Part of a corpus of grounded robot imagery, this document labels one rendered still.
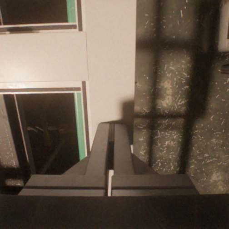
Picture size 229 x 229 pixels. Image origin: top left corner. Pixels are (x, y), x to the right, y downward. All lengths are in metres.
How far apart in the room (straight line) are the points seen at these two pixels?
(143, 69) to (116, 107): 0.95
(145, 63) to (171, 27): 0.26
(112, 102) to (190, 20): 1.09
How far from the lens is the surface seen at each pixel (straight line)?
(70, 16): 0.23
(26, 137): 0.69
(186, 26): 1.19
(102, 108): 0.15
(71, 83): 0.21
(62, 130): 1.18
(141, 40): 1.11
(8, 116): 0.63
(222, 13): 1.21
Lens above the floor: 1.08
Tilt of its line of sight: 73 degrees down
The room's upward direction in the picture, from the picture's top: 179 degrees counter-clockwise
